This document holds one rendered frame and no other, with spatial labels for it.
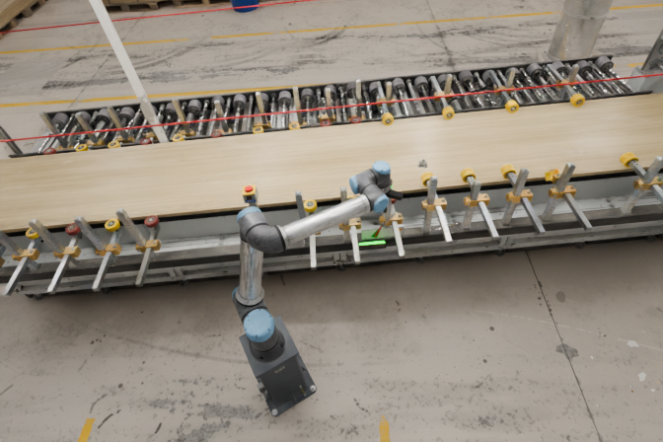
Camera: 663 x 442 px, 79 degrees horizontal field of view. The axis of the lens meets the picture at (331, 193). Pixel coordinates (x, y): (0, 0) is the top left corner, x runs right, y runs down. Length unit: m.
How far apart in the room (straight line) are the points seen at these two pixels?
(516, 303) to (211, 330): 2.23
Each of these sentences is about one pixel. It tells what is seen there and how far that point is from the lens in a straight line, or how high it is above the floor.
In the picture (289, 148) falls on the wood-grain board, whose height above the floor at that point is 0.90.
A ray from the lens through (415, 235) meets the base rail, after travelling 2.57.
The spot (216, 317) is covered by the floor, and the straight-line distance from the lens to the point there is 3.25.
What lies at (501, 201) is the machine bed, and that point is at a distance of 2.91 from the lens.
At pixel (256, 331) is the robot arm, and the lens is 2.12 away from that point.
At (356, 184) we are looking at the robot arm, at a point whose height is 1.36.
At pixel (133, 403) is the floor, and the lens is 3.23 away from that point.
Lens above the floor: 2.74
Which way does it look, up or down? 46 degrees down
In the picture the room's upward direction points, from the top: 6 degrees counter-clockwise
